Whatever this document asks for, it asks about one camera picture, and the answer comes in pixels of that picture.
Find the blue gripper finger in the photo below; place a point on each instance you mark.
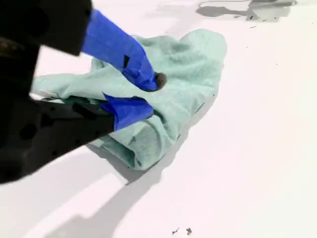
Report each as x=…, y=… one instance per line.
x=128, y=111
x=111, y=42

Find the pale green T-shirt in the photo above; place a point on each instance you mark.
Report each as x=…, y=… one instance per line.
x=185, y=74

